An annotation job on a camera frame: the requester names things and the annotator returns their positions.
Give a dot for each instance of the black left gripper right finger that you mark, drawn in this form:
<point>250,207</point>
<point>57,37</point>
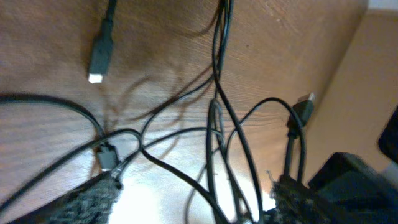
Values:
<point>295,203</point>

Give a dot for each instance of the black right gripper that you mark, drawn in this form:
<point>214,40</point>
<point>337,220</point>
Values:
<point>346,179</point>

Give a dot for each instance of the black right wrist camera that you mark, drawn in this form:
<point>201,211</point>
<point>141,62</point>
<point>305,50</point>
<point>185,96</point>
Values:
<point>387,141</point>

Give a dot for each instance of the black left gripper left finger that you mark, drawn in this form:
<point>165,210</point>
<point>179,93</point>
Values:
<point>89,203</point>

